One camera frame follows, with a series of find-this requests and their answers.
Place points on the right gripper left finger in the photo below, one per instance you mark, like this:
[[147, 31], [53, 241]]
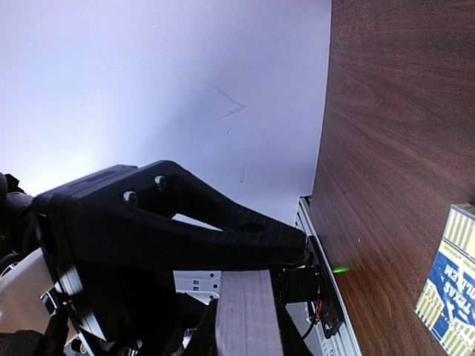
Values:
[[193, 332]]

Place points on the gold blue card box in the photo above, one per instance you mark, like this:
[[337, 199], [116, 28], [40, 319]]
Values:
[[446, 304]]

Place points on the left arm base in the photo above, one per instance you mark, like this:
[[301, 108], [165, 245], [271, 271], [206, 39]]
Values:
[[311, 284]]

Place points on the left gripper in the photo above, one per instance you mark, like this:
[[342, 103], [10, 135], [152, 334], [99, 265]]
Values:
[[112, 238]]

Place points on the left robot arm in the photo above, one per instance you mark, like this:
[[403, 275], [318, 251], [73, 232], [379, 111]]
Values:
[[35, 316]]

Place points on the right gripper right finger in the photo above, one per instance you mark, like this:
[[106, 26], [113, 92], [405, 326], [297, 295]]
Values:
[[291, 340]]

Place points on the red-backed card deck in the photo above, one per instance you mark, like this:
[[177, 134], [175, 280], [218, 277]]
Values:
[[246, 320]]

